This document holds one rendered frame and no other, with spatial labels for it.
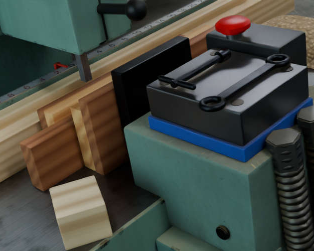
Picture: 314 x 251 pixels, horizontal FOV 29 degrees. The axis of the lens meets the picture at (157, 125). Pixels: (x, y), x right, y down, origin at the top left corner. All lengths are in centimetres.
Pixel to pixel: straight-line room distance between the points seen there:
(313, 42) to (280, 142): 30
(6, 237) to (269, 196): 22
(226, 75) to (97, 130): 13
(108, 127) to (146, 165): 6
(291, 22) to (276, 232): 33
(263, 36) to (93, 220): 21
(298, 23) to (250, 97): 31
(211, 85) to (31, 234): 19
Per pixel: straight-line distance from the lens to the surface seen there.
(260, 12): 83
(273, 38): 51
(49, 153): 55
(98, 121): 54
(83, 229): 48
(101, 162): 55
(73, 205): 48
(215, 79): 47
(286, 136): 44
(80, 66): 63
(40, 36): 61
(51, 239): 50
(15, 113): 61
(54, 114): 57
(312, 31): 73
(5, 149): 59
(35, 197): 56
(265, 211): 46
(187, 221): 51
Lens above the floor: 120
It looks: 29 degrees down
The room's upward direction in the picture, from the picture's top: 10 degrees counter-clockwise
